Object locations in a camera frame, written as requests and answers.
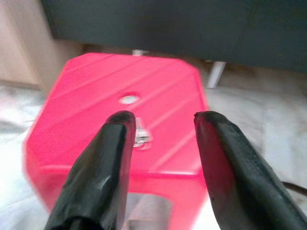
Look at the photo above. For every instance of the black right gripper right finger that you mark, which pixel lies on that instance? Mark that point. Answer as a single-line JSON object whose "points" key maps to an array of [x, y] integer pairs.
{"points": [[235, 172]]}

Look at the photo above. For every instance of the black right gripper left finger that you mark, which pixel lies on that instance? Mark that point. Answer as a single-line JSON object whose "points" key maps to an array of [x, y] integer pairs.
{"points": [[96, 172]]}

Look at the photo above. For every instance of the red plastic stool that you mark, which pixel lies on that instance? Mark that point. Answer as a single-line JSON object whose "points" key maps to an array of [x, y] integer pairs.
{"points": [[96, 95]]}

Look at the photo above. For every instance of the white cabinet leg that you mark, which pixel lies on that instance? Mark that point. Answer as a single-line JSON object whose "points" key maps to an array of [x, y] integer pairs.
{"points": [[140, 52], [216, 74]]}

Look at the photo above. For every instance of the light wooden furniture panel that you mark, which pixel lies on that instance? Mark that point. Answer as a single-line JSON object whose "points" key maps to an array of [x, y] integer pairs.
{"points": [[26, 43]]}

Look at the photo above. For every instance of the dark grey cabinet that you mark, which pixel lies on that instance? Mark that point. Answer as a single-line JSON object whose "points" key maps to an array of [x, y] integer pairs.
{"points": [[168, 24]]}

